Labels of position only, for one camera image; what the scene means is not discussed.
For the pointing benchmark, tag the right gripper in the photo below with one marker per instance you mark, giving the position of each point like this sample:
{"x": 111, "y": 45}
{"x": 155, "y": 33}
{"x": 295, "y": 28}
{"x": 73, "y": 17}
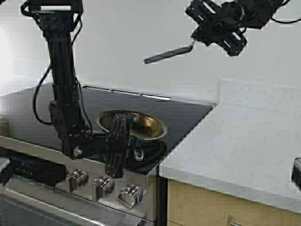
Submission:
{"x": 218, "y": 24}

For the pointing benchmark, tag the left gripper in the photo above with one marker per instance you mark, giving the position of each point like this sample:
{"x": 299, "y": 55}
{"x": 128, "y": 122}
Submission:
{"x": 111, "y": 147}

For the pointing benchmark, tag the steel frying pan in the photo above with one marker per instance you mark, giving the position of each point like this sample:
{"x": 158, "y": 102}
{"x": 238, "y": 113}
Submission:
{"x": 145, "y": 128}

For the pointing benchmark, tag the black spatula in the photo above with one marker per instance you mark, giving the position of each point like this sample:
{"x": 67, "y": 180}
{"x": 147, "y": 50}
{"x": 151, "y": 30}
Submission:
{"x": 170, "y": 54}

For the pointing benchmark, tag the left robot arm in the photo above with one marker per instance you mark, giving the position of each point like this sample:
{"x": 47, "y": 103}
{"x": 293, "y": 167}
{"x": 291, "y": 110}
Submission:
{"x": 57, "y": 19}

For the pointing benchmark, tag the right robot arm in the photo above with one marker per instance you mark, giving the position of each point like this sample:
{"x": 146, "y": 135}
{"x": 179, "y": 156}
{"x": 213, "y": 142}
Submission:
{"x": 258, "y": 12}

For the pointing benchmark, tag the middle steel stove knob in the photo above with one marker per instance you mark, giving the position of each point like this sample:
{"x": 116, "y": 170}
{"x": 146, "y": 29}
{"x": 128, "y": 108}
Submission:
{"x": 101, "y": 187}

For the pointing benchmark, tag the steel stove knob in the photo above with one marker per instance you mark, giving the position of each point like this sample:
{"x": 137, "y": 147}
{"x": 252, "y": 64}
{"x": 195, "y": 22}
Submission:
{"x": 130, "y": 196}
{"x": 101, "y": 187}
{"x": 76, "y": 179}

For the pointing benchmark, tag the left steel stove knob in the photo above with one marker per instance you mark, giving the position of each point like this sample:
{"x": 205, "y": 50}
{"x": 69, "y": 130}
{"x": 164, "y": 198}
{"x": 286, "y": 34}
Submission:
{"x": 76, "y": 179}

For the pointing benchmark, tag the right steel stove knob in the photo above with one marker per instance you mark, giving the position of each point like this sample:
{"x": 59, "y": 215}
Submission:
{"x": 130, "y": 196}

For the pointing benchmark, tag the stainless steel stove range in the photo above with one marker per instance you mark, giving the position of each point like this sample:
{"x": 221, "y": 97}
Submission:
{"x": 37, "y": 166}

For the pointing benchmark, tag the wooden cabinet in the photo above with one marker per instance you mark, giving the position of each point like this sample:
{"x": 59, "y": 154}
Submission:
{"x": 189, "y": 205}

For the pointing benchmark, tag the black object at right edge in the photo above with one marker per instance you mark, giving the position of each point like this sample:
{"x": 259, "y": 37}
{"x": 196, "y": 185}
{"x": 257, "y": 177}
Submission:
{"x": 296, "y": 173}

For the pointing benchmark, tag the oven door handle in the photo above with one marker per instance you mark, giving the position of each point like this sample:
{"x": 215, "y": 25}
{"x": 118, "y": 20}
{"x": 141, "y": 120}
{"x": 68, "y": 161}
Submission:
{"x": 78, "y": 211}

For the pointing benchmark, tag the metal drawer handle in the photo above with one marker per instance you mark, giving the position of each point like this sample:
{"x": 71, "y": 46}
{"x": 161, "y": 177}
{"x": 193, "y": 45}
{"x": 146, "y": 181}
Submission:
{"x": 231, "y": 221}

